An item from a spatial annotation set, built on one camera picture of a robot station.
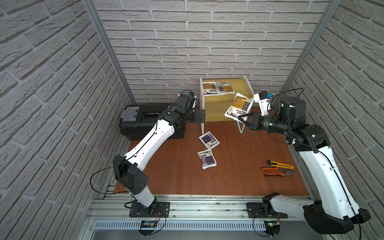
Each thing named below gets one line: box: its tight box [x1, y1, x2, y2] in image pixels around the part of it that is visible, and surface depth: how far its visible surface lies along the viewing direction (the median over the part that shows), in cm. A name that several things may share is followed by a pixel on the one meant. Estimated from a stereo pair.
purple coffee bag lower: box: [197, 149, 217, 170], surface depth 92 cm
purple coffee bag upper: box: [198, 131, 221, 150], surface depth 102 cm
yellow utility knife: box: [266, 160, 294, 169], surface depth 91 cm
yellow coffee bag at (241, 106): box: [224, 92, 254, 123], surface depth 62 cm
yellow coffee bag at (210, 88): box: [202, 81, 218, 97], surface depth 84 cm
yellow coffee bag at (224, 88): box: [215, 81, 236, 96], surface depth 85 cm
